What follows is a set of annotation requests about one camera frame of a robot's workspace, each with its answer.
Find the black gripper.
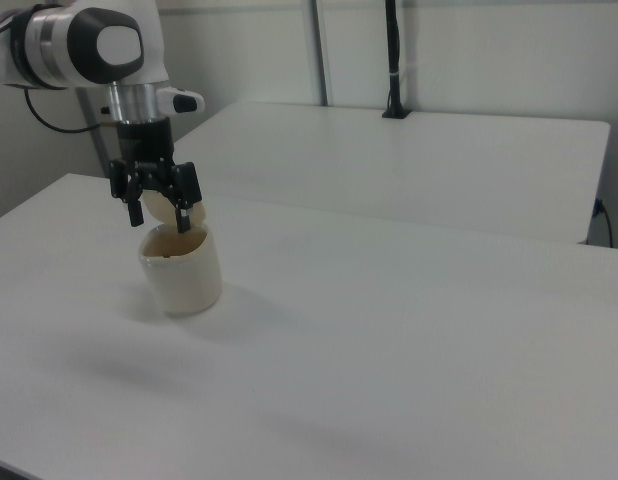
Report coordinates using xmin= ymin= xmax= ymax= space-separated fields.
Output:
xmin=110 ymin=117 xmax=203 ymax=234

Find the cream trash bin with lid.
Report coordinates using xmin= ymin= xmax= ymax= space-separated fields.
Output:
xmin=138 ymin=192 xmax=224 ymax=315

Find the white side table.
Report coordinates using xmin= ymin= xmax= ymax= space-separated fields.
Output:
xmin=173 ymin=102 xmax=612 ymax=245

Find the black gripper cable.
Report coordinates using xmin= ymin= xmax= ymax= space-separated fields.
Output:
xmin=23 ymin=89 xmax=99 ymax=135

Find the grey partition post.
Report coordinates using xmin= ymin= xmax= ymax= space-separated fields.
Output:
xmin=303 ymin=0 xmax=335 ymax=107

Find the black camera pole with base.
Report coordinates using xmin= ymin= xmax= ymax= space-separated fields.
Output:
xmin=381 ymin=0 xmax=413 ymax=120

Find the black power cable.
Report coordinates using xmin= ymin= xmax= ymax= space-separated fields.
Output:
xmin=594 ymin=197 xmax=615 ymax=249

